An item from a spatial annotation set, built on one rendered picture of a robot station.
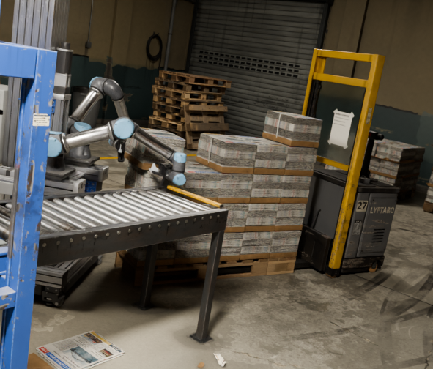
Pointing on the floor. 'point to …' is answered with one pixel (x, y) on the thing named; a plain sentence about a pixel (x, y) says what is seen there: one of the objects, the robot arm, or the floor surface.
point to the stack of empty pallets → (175, 112)
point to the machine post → (27, 209)
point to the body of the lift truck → (374, 252)
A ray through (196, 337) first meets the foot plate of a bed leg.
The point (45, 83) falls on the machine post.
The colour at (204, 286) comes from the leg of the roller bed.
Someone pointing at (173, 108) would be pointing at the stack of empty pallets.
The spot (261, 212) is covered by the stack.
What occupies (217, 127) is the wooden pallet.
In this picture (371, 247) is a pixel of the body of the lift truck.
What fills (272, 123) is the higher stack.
